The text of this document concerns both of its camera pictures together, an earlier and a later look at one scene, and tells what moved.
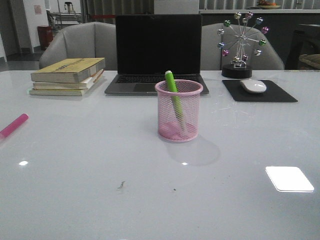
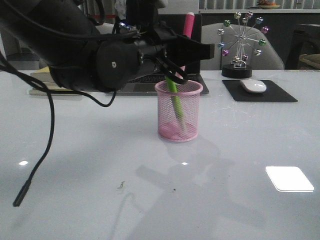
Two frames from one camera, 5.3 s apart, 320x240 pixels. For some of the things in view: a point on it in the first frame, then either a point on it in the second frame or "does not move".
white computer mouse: (253, 86) does not move
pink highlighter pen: (14, 125) -> (188, 28)
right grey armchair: (222, 44) does not move
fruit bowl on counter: (265, 4) does not move
